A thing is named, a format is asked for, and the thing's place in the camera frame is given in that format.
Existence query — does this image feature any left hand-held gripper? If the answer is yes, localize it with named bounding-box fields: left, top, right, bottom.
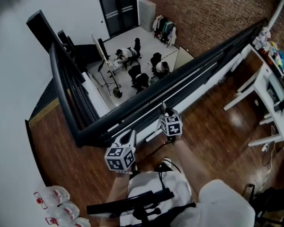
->
left=104, top=129, right=137, bottom=174

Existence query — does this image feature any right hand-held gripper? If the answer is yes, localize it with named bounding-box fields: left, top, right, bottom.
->
left=159, top=107, right=183, bottom=142

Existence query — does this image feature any person's left forearm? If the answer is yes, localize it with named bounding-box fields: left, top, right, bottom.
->
left=105, top=174, right=131, bottom=202

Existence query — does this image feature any person's right forearm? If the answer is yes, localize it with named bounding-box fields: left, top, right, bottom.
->
left=172, top=137, right=215, bottom=201

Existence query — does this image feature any black metal railing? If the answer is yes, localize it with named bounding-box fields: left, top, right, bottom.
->
left=26, top=17, right=269, bottom=148

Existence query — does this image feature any white sneaker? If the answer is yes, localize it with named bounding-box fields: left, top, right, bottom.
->
left=160, top=157, right=174, bottom=173

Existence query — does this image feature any black office chair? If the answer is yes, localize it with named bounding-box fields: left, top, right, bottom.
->
left=243, top=183, right=284, bottom=227
left=127, top=64, right=142, bottom=87
left=150, top=52, right=162, bottom=75
left=133, top=37, right=142, bottom=59

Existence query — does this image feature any beige partition panel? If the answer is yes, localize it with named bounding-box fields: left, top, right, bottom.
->
left=173, top=45, right=195, bottom=71

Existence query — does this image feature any black chest harness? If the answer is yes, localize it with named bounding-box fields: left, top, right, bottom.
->
left=86, top=189, right=197, bottom=227

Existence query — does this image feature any white equipment case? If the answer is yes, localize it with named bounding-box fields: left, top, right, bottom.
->
left=110, top=58, right=125, bottom=74

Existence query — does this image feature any black light stand tripod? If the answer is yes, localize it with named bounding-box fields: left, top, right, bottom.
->
left=98, top=60, right=121, bottom=95

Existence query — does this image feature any clothes rack with garments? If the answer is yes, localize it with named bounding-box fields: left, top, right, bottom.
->
left=152, top=14, right=178, bottom=47

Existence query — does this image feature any white easel board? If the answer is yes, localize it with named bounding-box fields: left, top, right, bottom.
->
left=91, top=34, right=111, bottom=67

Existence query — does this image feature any black staircase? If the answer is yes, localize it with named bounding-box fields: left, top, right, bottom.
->
left=57, top=29, right=102, bottom=67

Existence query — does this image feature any grey filing cabinet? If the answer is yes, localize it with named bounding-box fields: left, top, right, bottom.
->
left=139, top=0, right=157, bottom=33

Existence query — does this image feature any grey printer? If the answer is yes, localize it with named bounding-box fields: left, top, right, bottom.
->
left=266, top=73, right=284, bottom=113

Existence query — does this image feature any person's white shirt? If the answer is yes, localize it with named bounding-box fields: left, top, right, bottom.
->
left=119, top=170, right=256, bottom=227

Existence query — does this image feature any white table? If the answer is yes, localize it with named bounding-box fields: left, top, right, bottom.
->
left=223, top=62, right=284, bottom=148

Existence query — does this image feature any black double door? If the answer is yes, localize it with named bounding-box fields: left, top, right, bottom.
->
left=96, top=0, right=140, bottom=39

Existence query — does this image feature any group of white bottles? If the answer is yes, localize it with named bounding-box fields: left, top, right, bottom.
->
left=255, top=27, right=272, bottom=51

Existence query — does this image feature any black steel column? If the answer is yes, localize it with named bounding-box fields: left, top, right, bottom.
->
left=26, top=9, right=62, bottom=54

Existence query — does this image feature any white pipe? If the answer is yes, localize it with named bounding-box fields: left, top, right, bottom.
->
left=267, top=0, right=284, bottom=32

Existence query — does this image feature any black cable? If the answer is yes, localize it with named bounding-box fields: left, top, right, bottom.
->
left=142, top=140, right=182, bottom=193

